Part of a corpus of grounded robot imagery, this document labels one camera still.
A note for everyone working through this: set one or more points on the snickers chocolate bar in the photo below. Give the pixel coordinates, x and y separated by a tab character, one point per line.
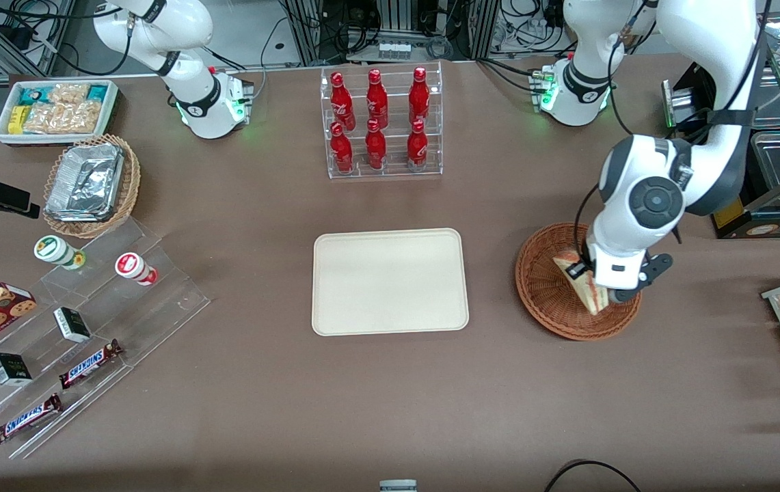
89	364
26	419

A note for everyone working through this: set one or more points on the white rectangular snack bin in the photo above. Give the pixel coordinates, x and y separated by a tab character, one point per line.
113	102

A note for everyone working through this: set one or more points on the black food warmer case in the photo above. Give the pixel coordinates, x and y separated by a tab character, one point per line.
772	227

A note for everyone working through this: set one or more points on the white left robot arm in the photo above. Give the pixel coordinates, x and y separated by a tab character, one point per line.
711	55

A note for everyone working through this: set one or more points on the clear acrylic stepped display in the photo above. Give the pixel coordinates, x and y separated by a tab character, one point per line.
164	301

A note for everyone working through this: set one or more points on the brown round wicker basket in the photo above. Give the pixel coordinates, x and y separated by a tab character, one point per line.
547	294

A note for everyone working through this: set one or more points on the red lid drink cup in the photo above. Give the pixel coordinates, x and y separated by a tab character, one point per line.
132	266

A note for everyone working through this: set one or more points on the teal snack packet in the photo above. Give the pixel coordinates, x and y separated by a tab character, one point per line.
97	93
31	96

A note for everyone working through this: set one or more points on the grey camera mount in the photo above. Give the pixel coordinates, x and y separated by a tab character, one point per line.
398	486

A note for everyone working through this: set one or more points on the yellow snack packet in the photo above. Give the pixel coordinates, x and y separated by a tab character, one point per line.
18	119

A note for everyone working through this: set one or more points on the clear acrylic bottle rack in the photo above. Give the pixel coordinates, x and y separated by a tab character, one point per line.
393	171

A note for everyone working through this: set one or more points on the aluminium frame rack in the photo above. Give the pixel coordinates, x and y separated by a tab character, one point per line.
307	31

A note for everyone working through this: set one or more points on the aluminium foil container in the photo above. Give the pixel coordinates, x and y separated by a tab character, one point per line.
85	181

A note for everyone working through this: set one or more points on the red cola bottle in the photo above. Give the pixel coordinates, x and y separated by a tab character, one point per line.
341	102
377	99
375	149
417	147
341	152
419	96

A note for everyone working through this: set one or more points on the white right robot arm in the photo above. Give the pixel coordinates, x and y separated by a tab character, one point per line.
178	24

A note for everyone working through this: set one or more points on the tan oval wicker basket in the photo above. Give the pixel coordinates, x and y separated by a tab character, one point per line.
131	184

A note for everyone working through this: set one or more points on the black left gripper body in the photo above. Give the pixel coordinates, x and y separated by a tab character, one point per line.
584	265

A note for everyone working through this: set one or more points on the green lid drink cup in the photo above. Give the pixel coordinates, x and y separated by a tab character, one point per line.
55	250

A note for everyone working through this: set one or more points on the triangular sandwich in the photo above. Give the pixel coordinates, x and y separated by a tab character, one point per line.
598	302

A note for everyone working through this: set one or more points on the beige plastic tray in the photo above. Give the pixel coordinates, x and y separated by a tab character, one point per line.
390	281

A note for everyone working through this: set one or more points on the white power strip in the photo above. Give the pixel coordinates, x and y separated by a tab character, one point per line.
394	50

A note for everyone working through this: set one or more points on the small black box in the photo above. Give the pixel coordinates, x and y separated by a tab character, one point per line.
10	369
72	324

